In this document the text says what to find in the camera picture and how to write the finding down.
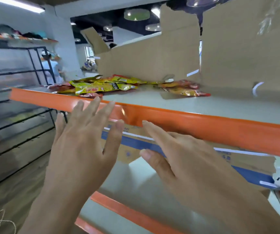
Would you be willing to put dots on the person's left hand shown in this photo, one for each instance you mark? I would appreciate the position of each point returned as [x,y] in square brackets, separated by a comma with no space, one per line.
[79,153]

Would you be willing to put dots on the person's right hand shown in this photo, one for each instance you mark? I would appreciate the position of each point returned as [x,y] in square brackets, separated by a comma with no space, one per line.
[193,168]

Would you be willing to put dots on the person's left middle finger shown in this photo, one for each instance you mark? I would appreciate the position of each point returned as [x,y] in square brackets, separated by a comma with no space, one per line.
[91,112]

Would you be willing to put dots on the person's left thumb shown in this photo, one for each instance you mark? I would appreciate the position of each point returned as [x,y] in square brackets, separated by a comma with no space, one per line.
[114,138]

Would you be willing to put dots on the person's right middle finger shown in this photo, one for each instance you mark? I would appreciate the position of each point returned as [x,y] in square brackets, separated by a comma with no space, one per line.
[186,137]

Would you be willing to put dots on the person's left little finger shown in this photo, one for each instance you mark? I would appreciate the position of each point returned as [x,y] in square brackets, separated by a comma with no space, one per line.
[60,126]

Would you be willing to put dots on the person's right thumb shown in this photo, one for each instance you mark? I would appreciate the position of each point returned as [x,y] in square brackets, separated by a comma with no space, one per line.
[154,163]

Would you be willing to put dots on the person's left forearm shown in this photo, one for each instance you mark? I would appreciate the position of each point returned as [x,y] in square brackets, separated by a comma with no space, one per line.
[57,209]

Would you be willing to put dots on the person's right forearm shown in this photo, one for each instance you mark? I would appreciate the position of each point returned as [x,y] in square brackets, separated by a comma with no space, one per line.
[239,212]

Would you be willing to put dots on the pile of yellow snack packets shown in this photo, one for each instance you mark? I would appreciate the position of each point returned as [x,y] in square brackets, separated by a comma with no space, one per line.
[98,87]

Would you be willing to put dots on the red orange snack packet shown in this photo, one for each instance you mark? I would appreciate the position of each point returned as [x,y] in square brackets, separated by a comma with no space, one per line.
[186,92]
[183,84]

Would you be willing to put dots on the torn brown cardboard sheet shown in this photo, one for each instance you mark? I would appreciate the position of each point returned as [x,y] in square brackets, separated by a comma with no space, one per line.
[149,56]

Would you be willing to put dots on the small round ceiling lamp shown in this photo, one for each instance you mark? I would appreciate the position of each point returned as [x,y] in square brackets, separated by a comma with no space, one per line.
[108,28]

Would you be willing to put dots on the round white ceiling lamp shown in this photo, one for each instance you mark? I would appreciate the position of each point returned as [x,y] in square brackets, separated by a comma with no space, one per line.
[153,27]

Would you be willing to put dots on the round green ceiling lamp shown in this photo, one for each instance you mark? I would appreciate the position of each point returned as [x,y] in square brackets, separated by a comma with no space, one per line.
[136,14]

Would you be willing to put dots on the pile of clothes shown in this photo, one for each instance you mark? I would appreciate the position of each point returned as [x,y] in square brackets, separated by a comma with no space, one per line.
[5,31]

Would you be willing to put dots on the large brown cardboard sheet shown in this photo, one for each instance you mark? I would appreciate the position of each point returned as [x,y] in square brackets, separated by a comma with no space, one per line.
[247,46]

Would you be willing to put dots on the fluorescent ceiling light tube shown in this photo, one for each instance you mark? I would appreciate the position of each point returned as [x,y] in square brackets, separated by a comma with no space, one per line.
[18,3]

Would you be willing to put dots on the purple dome ceiling lamp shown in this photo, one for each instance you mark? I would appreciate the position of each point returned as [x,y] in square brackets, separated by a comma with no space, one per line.
[202,1]

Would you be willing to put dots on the orange wall shelf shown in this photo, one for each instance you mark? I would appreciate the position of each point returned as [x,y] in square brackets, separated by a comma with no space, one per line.
[32,40]

